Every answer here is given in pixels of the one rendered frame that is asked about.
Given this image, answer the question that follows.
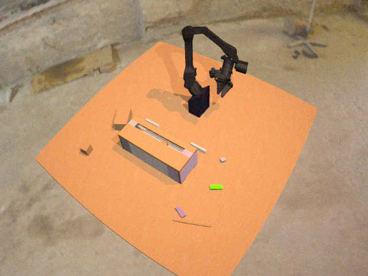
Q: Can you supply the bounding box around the small pink rectangular block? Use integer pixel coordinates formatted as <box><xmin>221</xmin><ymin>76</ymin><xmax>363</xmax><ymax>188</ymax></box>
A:
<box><xmin>176</xmin><ymin>206</ymin><xmax>186</xmax><ymax>218</ymax></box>

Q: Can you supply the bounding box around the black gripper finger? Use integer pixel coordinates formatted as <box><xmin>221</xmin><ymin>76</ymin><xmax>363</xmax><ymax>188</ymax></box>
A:
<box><xmin>215</xmin><ymin>79</ymin><xmax>227</xmax><ymax>94</ymax></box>
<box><xmin>221</xmin><ymin>86</ymin><xmax>231</xmax><ymax>98</ymax></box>

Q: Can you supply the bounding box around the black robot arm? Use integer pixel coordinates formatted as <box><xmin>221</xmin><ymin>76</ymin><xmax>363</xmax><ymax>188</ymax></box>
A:
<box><xmin>181</xmin><ymin>25</ymin><xmax>248</xmax><ymax>97</ymax></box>

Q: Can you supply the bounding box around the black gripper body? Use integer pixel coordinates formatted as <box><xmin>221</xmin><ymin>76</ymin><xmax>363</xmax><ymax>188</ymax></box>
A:
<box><xmin>214</xmin><ymin>67</ymin><xmax>233</xmax><ymax>88</ymax></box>

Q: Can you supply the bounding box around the lime green rectangular block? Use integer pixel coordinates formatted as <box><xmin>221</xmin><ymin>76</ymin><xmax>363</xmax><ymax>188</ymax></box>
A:
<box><xmin>210</xmin><ymin>185</ymin><xmax>223</xmax><ymax>190</ymax></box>

